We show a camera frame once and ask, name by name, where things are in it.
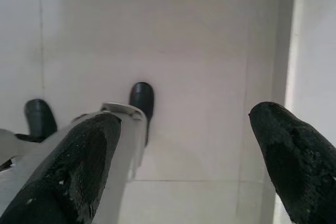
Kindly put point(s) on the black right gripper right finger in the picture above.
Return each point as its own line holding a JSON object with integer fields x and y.
{"x": 302, "y": 169}

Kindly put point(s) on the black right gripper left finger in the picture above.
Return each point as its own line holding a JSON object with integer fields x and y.
{"x": 65, "y": 176}

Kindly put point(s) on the black left robot foot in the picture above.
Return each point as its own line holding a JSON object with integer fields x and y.
{"x": 39, "y": 116}

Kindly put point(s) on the black robot foot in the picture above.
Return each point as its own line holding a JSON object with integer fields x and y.
{"x": 39, "y": 116}
{"x": 141, "y": 98}

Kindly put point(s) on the silver left robot leg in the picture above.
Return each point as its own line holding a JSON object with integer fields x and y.
{"x": 9, "y": 142}

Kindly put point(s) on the silver robot leg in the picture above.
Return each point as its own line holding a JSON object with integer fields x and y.
{"x": 9, "y": 142}
{"x": 131, "y": 134}

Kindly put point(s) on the silver right robot leg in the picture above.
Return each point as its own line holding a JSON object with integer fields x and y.
{"x": 131, "y": 134}

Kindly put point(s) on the black right robot foot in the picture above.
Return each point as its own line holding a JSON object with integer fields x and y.
{"x": 141, "y": 98}

